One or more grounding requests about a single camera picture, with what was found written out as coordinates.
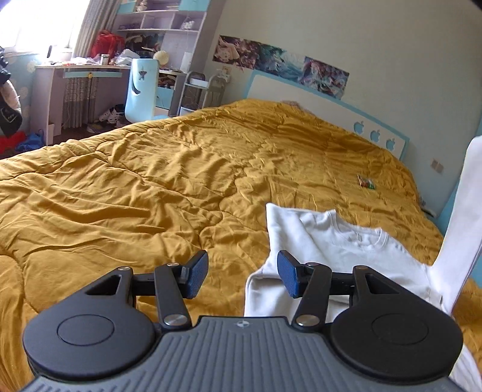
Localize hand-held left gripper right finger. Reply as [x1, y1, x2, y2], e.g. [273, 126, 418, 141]
[277, 251, 400, 328]

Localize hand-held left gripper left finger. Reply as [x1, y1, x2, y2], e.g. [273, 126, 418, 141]
[85, 250, 209, 329]

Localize white sweatshirt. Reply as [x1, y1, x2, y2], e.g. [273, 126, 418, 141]
[244, 136, 482, 382]

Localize dark hanging clothes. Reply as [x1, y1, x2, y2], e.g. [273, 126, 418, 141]
[0, 45, 24, 138]

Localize yellow quilt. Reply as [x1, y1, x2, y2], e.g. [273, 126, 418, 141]
[0, 99, 482, 385]

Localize pair of shoes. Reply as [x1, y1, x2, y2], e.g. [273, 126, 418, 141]
[100, 107, 127, 127]

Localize white rolling cart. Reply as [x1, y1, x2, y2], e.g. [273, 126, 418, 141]
[179, 71, 228, 115]

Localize white and blue headboard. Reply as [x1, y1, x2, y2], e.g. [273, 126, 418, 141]
[246, 69, 464, 227]

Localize light blue chair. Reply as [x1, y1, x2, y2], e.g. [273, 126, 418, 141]
[124, 58, 167, 123]

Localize blue bag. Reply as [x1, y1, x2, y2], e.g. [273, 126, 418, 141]
[17, 130, 46, 153]

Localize white and blue desk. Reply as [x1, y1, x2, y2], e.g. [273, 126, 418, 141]
[35, 62, 133, 146]

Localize red bag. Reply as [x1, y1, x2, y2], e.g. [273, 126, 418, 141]
[91, 31, 125, 61]

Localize white and blue shelf unit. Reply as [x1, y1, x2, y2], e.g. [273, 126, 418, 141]
[113, 0, 211, 117]

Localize beige curtain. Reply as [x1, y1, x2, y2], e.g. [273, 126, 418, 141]
[70, 0, 121, 57]

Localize window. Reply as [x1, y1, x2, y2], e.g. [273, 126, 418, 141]
[0, 0, 91, 53]

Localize colourful wall poster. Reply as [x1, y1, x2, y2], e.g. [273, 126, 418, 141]
[213, 35, 266, 71]
[301, 56, 351, 99]
[260, 42, 307, 79]

